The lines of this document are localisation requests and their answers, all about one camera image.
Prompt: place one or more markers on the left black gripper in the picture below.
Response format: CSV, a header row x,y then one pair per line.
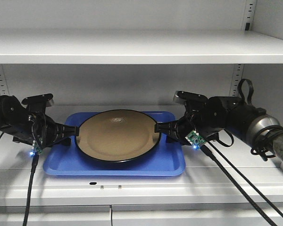
x,y
43,130

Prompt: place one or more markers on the white cabinet shelf upper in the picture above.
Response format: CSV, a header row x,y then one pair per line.
x,y
138,47

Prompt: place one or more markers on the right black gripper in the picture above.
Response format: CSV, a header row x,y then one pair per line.
x,y
177,130

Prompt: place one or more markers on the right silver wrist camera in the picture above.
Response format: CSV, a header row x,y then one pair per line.
x,y
180,97

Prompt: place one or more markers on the beige plate with black rim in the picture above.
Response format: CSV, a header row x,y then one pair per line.
x,y
117,135

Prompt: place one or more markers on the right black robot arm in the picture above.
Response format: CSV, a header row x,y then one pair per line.
x,y
205,117

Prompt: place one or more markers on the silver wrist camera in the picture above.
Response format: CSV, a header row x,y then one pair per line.
x,y
180,97
39,101

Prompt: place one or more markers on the green circuit board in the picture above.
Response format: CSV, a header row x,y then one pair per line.
x,y
195,139
36,148

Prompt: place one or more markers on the right green circuit board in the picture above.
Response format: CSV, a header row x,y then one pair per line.
x,y
195,139

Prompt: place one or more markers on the blue plastic tray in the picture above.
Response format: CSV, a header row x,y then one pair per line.
x,y
165,160

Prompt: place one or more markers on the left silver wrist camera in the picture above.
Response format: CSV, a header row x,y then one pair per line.
x,y
39,101

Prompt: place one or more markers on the left green circuit board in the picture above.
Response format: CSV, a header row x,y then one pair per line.
x,y
36,148

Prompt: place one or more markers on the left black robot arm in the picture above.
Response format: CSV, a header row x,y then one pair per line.
x,y
27,122

